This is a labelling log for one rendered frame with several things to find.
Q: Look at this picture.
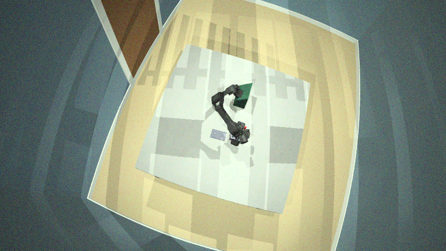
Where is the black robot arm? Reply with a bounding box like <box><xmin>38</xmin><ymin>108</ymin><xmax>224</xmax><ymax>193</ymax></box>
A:
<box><xmin>211</xmin><ymin>84</ymin><xmax>251</xmax><ymax>144</ymax></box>

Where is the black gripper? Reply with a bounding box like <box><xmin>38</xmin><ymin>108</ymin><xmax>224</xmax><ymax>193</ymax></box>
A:
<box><xmin>230</xmin><ymin>122</ymin><xmax>245</xmax><ymax>147</ymax></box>

